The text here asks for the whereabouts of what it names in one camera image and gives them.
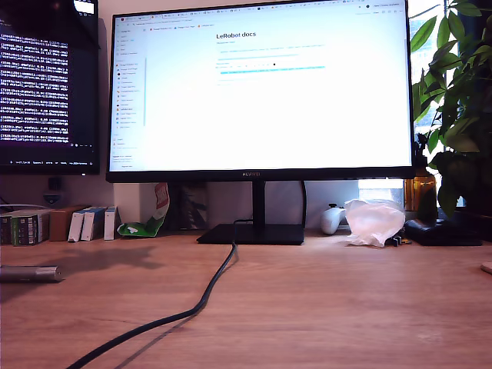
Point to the metallic silver laser pointer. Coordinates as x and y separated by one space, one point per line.
30 273

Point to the dark patterned box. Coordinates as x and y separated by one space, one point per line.
194 207

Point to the black Huawei monitor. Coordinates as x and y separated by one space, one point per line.
269 115

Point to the white game controller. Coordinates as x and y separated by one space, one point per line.
330 221

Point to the green red snack bag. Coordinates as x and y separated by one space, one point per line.
150 225

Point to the white crumpled plastic bag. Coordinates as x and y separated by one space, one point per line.
373 223

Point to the white blue small box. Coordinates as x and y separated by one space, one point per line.
75 228
109 225
90 228

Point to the metal carabiner with yellow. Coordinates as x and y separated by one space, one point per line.
399 241

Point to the amber glass pump bottle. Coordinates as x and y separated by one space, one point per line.
413 188

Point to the small blue white device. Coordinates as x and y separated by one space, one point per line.
53 199

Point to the dark monitor with code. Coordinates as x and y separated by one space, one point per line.
46 115

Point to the green black printed box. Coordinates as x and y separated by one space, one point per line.
25 230

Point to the green leafy house plant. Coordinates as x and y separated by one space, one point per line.
457 96

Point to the black square plant pot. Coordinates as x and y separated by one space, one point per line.
476 221

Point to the dark printed box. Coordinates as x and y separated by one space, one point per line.
5 230

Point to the square cork coaster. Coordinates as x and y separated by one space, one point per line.
487 268

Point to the small black wall box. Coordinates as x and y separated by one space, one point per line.
54 183

